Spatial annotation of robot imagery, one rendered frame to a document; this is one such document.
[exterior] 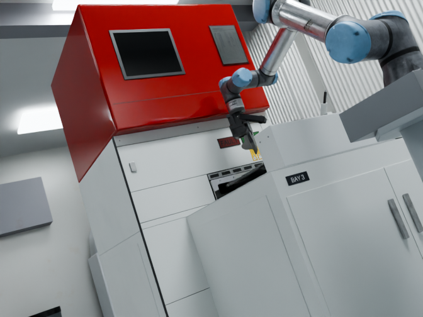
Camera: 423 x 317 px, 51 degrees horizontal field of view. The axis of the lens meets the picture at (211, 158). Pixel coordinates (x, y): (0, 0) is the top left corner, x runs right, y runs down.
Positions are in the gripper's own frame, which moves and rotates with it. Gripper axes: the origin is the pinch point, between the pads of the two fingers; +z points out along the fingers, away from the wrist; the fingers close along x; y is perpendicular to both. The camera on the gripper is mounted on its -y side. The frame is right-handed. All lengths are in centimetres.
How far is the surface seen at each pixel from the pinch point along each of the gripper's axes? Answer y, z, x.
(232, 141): 10.9, -10.5, -11.6
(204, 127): 19.2, -19.7, -3.1
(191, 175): 29.2, 0.7, 7.6
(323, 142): -27.5, 12.5, 38.5
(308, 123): -25.5, 5.2, 40.6
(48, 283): 438, 1, -410
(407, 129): -51, 20, 53
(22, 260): 457, -45, -390
